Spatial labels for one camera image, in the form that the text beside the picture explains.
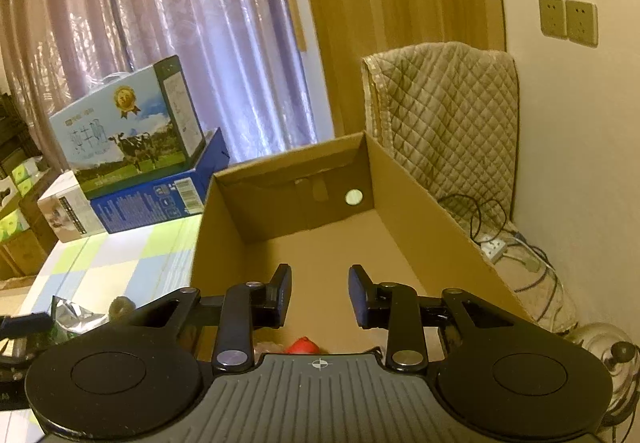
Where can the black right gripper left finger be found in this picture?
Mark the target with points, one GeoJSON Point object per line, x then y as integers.
{"type": "Point", "coordinates": [246, 307]}

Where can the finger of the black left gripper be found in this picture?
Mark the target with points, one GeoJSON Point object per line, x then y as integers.
{"type": "Point", "coordinates": [25, 325]}

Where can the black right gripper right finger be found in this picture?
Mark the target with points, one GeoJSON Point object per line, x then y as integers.
{"type": "Point", "coordinates": [395, 308]}

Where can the silver green tea bag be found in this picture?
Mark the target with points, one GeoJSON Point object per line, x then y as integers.
{"type": "Point", "coordinates": [71, 320]}

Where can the brown hair scrunchie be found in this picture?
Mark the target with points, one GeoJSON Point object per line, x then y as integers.
{"type": "Point", "coordinates": [120, 307]}

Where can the red object in box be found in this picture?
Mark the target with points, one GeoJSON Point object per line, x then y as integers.
{"type": "Point", "coordinates": [303, 346]}

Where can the checkered bed sheet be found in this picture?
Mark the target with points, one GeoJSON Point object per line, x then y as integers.
{"type": "Point", "coordinates": [141, 264]}

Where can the cardboard box with tissues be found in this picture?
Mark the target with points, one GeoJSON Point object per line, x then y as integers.
{"type": "Point", "coordinates": [26, 236]}

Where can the brown cardboard box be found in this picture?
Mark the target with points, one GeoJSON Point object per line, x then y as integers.
{"type": "Point", "coordinates": [321, 210]}

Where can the white power strip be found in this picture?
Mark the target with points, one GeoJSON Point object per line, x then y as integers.
{"type": "Point", "coordinates": [492, 247]}

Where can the beige product box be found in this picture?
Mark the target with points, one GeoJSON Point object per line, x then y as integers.
{"type": "Point", "coordinates": [68, 211]}

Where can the blue carton box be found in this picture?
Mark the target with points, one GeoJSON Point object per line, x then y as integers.
{"type": "Point", "coordinates": [169, 198]}

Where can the quilted beige cover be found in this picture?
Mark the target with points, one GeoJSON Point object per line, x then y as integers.
{"type": "Point", "coordinates": [448, 113]}

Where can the milk carton with cow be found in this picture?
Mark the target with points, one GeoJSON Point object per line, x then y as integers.
{"type": "Point", "coordinates": [137, 128]}

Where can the left wall socket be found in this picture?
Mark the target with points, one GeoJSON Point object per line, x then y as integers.
{"type": "Point", "coordinates": [552, 16]}

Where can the wall socket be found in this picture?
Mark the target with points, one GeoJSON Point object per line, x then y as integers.
{"type": "Point", "coordinates": [582, 23]}
{"type": "Point", "coordinates": [552, 16]}

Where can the right wall socket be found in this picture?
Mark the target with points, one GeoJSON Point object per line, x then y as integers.
{"type": "Point", "coordinates": [582, 23]}

